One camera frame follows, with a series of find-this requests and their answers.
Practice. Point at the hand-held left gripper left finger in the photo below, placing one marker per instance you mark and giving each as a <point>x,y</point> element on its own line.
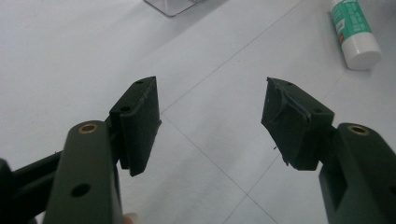
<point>137,137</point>

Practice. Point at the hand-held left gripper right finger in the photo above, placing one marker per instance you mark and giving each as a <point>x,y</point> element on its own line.
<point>295,133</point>

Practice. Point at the clear acrylic organizer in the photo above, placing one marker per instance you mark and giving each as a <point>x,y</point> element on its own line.
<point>172,6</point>

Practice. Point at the white green glue stick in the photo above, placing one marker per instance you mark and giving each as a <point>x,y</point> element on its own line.
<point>355,34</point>

